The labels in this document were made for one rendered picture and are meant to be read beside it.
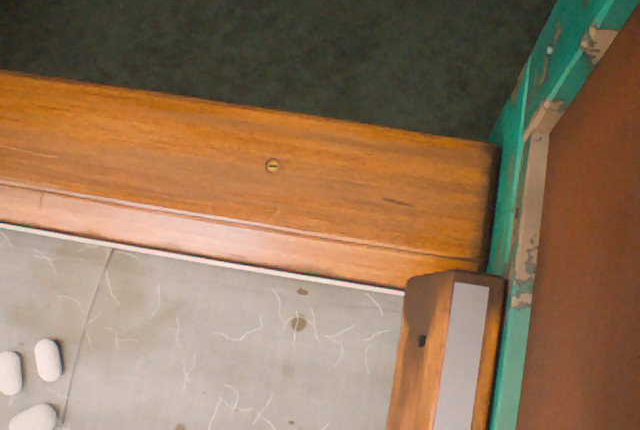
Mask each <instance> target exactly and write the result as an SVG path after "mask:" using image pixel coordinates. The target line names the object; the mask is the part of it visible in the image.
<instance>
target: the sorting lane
mask: <svg viewBox="0 0 640 430"><path fill-rule="evenodd" d="M403 300H404V291H397V290H390V289H384V288H378V287H371V286H365V285H358V284H352V283H345V282H339V281H332V280H325V279H319V278H312V276H306V275H299V274H293V273H287V272H280V271H273V270H266V269H260V268H253V267H247V266H241V265H234V263H228V262H222V261H215V260H208V259H201V258H195V257H189V256H182V255H176V254H170V253H167V252H164V251H157V250H150V249H144V248H137V247H131V246H125V245H119V244H113V243H107V242H100V240H94V239H87V238H81V237H75V236H69V235H63V234H57V233H51V232H45V231H39V230H32V229H26V227H20V226H14V225H8V224H2V223H0V353H2V352H4V351H13V352H15V353H16V355H17V356H18V357H19V359H20V367H21V376H22V378H23V385H22V388H21V389H20V391H19V392H17V393H16V394H13V395H6V394H4V393H2V392H1V389H0V430H9V426H10V421H11V419H12V418H13V417H14V416H15V415H16V414H18V413H20V412H22V411H24V410H25V411H26V410H28V409H29V408H32V407H34V406H36V405H38V404H48V405H50V406H51V407H53V409H54V411H55V413H56V425H55V427H54V428H53V429H52V430H385V426H386V419H387V413H388V412H389V405H390V396H391V389H392V381H393V373H394V365H395V357H396V348H397V346H398V342H399V337H400V331H401V319H402V308H403ZM43 339H50V340H52V341H54V342H55V343H56V344H57V346H58V352H59V355H60V357H61V363H62V373H61V375H60V377H59V378H58V379H56V380H54V381H45V380H43V379H42V378H41V377H40V376H39V374H38V367H37V360H36V354H35V350H36V349H35V347H36V345H37V343H38V342H40V341H41V340H43Z"/></svg>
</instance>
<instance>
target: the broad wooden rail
mask: <svg viewBox="0 0 640 430"><path fill-rule="evenodd" d="M498 163H499V148H498V146H496V145H494V144H492V143H486V142H478V141H472V140H465V139H460V138H458V137H452V136H445V135H438V134H431V133H424V132H417V131H411V130H404V129H397V128H390V126H383V125H377V124H370V123H363V122H356V121H349V120H342V119H335V118H328V117H322V116H314V115H308V114H301V113H294V111H290V112H288V110H280V109H274V108H266V107H260V106H253V105H246V104H240V103H232V102H226V101H219V100H212V99H205V98H199V97H192V96H185V95H179V94H171V93H165V92H158V91H152V90H145V89H138V88H132V87H125V86H119V85H111V84H105V83H101V84H99V83H92V82H86V81H79V80H73V79H66V78H60V77H53V76H47V75H41V74H34V73H28V72H26V73H21V72H15V71H8V70H3V69H0V223H2V224H8V225H14V226H20V227H26V229H32V230H39V231H45V232H51V233H57V234H63V235H69V236H75V237H81V238H87V239H94V240H100V242H107V243H113V244H119V245H125V246H131V247H137V248H144V249H150V250H157V251H164V252H167V253H170V254H176V255H182V256H189V257H195V258H201V259H208V260H215V261H222V262H228V263H234V265H241V266H247V267H253V268H260V269H266V270H273V271H280V272H287V273H293V274H299V275H306V276H312V278H319V279H325V280H332V281H339V282H345V283H352V284H358V285H365V286H371V287H378V288H384V289H390V290H397V291H404V292H405V284H406V282H407V279H408V278H411V277H412V276H416V275H422V274H429V273H435V272H441V271H447V270H453V269H459V270H466V271H472V272H478V273H485V269H486V264H487V259H488V250H489V241H490V232H491V224H492V215H493V207H494V198H495V190H496V181H497V172H498Z"/></svg>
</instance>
